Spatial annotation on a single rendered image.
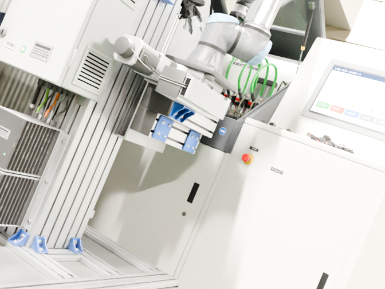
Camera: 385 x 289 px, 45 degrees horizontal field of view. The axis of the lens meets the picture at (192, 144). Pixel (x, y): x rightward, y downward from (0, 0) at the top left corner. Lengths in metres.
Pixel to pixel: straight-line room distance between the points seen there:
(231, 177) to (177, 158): 0.33
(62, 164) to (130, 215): 0.92
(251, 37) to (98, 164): 0.75
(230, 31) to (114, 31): 0.50
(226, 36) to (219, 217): 0.83
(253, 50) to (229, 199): 0.70
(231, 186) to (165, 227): 0.40
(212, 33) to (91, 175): 0.70
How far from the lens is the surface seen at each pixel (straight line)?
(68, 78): 1.45
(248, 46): 1.84
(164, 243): 2.32
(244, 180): 2.14
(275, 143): 2.11
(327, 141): 2.14
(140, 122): 1.68
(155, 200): 2.38
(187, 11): 2.48
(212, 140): 2.26
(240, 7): 2.35
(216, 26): 1.83
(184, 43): 5.49
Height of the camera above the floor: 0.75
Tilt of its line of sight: level
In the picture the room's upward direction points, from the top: 23 degrees clockwise
